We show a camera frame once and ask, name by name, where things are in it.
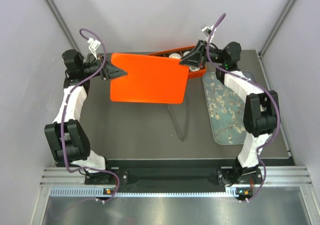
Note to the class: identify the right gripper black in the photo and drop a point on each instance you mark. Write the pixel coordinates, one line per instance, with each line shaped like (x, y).
(197, 56)

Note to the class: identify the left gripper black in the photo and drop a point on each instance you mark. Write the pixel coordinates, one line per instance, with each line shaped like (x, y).
(110, 71)

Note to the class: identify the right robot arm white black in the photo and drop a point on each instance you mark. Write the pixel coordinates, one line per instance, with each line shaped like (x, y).
(261, 118)

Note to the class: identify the blue floral tray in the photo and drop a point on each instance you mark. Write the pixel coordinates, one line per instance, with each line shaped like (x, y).
(226, 111)

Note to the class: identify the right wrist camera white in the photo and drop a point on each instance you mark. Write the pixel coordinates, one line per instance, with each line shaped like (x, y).
(207, 31)

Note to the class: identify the white paper cup front right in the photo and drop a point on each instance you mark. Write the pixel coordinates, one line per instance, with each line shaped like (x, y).
(193, 69)

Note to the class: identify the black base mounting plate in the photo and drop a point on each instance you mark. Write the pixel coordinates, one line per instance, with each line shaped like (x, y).
(212, 175)

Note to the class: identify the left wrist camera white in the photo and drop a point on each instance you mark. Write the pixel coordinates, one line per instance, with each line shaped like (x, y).
(94, 44)

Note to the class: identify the orange compartment box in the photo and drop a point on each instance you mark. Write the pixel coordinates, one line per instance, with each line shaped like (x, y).
(181, 50)

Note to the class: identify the aluminium frame rail front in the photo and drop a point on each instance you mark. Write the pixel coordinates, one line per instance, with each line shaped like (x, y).
(276, 176)

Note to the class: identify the orange box lid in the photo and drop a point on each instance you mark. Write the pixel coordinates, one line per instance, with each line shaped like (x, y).
(149, 79)

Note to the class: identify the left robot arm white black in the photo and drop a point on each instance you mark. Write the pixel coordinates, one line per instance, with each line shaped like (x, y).
(66, 138)

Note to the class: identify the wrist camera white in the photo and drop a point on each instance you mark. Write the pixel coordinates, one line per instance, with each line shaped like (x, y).
(207, 31)
(94, 44)

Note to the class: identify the white paper cup back middle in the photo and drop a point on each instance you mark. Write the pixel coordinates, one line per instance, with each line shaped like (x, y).
(175, 56)

